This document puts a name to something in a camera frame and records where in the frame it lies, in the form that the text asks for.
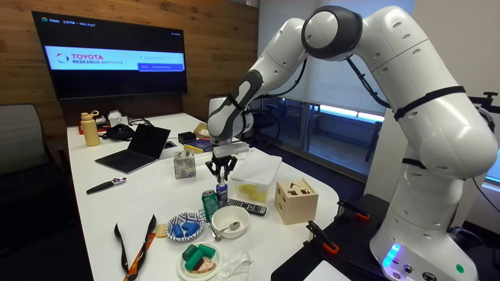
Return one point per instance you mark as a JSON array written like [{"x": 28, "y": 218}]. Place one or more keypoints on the white bowl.
[{"x": 231, "y": 215}]

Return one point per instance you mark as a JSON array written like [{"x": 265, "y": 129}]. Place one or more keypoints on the metal spoon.
[{"x": 228, "y": 226}]

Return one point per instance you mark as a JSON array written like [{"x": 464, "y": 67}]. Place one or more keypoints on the clear plastic storage bin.
[{"x": 258, "y": 173}]

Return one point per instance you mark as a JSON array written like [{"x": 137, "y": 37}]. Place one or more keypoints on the black remote control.
[{"x": 248, "y": 207}]

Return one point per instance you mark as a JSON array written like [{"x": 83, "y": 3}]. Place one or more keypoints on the blue book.
[{"x": 200, "y": 145}]

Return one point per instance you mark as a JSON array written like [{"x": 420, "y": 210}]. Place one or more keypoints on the wall television screen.
[{"x": 111, "y": 56}]

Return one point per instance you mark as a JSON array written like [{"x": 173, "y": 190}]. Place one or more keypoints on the bowl with green item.
[{"x": 200, "y": 274}]

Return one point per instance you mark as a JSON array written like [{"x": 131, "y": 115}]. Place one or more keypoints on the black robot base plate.
[{"x": 343, "y": 239}]

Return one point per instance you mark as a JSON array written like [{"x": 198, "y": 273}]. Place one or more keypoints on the orange black clamp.
[
  {"x": 353, "y": 209},
  {"x": 322, "y": 237}
]

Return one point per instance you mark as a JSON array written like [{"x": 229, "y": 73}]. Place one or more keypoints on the blue block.
[
  {"x": 178, "y": 228},
  {"x": 190, "y": 226}
]

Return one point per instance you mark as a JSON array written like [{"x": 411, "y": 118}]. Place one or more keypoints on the yellow water bottle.
[{"x": 89, "y": 129}]

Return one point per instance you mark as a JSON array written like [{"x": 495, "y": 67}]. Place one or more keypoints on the black laptop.
[{"x": 136, "y": 150}]

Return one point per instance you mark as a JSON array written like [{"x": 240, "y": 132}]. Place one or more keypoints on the blue patterned plate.
[{"x": 181, "y": 235}]

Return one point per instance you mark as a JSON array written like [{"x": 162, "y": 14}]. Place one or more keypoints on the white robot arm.
[{"x": 431, "y": 129}]

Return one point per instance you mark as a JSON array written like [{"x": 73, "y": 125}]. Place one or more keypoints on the clear plastic cap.
[{"x": 222, "y": 179}]

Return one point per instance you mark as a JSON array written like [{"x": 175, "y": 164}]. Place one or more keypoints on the green block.
[
  {"x": 206, "y": 249},
  {"x": 190, "y": 257}
]

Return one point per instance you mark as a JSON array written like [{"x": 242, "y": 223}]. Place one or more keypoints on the white paper sheet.
[{"x": 325, "y": 273}]

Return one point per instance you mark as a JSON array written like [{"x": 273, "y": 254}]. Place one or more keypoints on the crumpled clear plastic wrap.
[{"x": 234, "y": 267}]

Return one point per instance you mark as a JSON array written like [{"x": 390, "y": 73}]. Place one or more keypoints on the wooden shape sorter box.
[{"x": 297, "y": 203}]

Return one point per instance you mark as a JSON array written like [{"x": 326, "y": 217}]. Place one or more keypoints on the black marker pen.
[{"x": 103, "y": 185}]

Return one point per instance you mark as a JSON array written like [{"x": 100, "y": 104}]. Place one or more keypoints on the small black box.
[{"x": 186, "y": 137}]

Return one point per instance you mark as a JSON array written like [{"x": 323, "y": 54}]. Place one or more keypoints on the grey office chair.
[{"x": 20, "y": 137}]

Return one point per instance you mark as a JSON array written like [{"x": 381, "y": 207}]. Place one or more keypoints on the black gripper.
[{"x": 225, "y": 153}]

